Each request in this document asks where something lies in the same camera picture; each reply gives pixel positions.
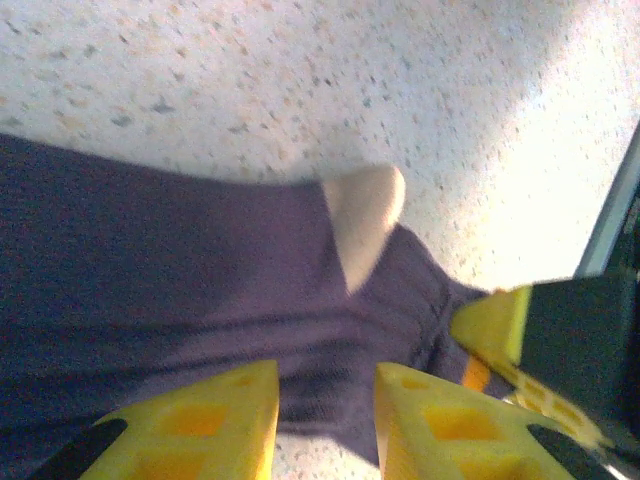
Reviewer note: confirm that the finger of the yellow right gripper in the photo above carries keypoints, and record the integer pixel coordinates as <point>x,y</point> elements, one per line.
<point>495,320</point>

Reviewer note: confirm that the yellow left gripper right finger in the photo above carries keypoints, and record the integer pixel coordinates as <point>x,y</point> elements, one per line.
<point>400,410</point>

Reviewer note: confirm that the purple sock with tan toe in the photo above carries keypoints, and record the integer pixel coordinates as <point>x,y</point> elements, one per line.
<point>150,275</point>

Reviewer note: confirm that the wide aluminium frame rail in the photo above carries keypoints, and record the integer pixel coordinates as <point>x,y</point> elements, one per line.
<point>610,210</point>

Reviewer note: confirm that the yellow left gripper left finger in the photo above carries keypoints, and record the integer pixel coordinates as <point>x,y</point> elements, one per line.
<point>250,400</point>

